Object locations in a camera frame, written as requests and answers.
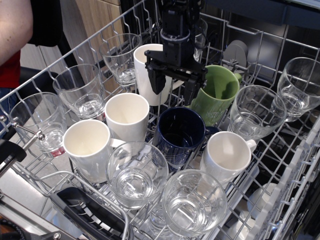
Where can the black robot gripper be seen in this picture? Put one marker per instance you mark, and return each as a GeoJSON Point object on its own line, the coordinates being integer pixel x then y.
{"type": "Point", "coordinates": [176, 61]}

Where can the dark blue ceramic mug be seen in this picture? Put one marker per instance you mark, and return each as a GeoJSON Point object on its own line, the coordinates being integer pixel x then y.
{"type": "Point", "coordinates": [179, 133]}

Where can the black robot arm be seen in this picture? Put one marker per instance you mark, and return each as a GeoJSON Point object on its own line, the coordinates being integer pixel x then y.
{"type": "Point", "coordinates": [179, 15]}

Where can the tall white mug rear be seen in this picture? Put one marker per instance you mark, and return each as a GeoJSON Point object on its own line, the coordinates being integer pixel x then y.
{"type": "Point", "coordinates": [142, 79]}

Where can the green ceramic mug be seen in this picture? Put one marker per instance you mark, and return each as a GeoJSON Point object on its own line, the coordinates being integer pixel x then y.
{"type": "Point", "coordinates": [216, 96]}

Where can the clear glass rear centre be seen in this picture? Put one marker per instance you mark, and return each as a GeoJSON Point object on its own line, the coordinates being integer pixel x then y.
{"type": "Point", "coordinates": [200, 38]}

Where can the clear glass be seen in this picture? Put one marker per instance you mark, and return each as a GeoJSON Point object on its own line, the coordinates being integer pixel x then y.
{"type": "Point", "coordinates": [299, 87]}
{"type": "Point", "coordinates": [200, 38]}
{"type": "Point", "coordinates": [43, 112]}
{"type": "Point", "coordinates": [81, 89]}
{"type": "Point", "coordinates": [136, 173]}
{"type": "Point", "coordinates": [193, 203]}
{"type": "Point", "coordinates": [118, 55]}
{"type": "Point", "coordinates": [256, 112]}

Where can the clear glass rear left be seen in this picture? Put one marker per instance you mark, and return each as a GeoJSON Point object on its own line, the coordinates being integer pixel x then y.
{"type": "Point", "coordinates": [118, 55]}

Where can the grey plastic spray fitting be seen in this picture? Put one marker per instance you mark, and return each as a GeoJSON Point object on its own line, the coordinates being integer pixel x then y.
{"type": "Point", "coordinates": [237, 53]}

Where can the clear glass right middle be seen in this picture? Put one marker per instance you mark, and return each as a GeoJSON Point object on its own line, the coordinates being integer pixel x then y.
{"type": "Point", "coordinates": [256, 112]}

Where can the white mug front right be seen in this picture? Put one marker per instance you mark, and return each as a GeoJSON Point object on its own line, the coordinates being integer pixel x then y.
{"type": "Point", "coordinates": [226, 156]}

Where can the clear glass left middle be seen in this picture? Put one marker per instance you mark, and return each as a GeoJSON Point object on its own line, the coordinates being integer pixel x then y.
{"type": "Point", "coordinates": [81, 89]}

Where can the clear glass front centre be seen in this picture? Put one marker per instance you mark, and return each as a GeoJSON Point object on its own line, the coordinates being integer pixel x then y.
{"type": "Point", "coordinates": [136, 173]}

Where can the white mug front left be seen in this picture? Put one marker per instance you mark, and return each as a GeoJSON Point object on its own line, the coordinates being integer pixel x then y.
{"type": "Point", "coordinates": [89, 144]}

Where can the clear glass front bottom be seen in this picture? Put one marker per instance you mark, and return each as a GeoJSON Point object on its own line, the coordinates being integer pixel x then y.
{"type": "Point", "coordinates": [193, 203]}

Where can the clear glass far right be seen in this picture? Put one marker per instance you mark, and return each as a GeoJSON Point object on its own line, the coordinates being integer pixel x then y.
{"type": "Point", "coordinates": [299, 87]}

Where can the clear glass far left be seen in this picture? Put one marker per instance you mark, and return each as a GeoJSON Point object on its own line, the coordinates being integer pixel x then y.
{"type": "Point", "coordinates": [43, 112]}

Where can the white dishes lower rack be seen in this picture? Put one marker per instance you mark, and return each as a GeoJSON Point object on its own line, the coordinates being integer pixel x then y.
{"type": "Point", "coordinates": [247, 216]}

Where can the black clamp with screw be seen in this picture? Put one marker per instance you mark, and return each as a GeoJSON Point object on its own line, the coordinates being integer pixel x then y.
{"type": "Point", "coordinates": [13, 152]}

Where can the grey wire dishwasher rack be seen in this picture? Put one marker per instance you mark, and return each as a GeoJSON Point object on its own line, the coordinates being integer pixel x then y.
{"type": "Point", "coordinates": [289, 156]}

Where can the white handleless cup centre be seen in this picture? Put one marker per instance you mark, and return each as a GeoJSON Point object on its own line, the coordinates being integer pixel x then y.
{"type": "Point", "coordinates": [127, 116]}

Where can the black rack handle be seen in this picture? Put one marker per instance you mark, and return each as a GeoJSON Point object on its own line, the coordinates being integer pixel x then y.
{"type": "Point", "coordinates": [95, 220]}

